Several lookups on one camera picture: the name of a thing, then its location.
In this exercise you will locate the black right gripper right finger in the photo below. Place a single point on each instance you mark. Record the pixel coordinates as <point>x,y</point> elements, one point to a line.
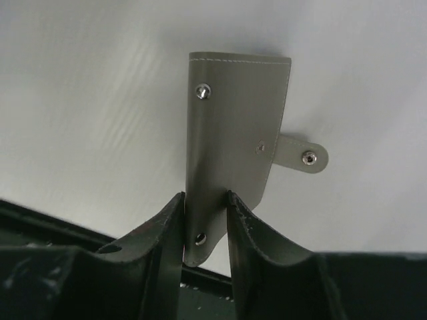
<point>275,278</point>

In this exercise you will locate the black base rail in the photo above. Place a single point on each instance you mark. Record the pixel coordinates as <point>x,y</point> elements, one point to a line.
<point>203,294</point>

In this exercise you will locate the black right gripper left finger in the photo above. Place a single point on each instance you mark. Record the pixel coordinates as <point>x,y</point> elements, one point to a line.
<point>134,277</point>

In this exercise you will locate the grey card holder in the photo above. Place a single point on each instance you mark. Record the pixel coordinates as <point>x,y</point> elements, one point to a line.
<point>235,108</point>

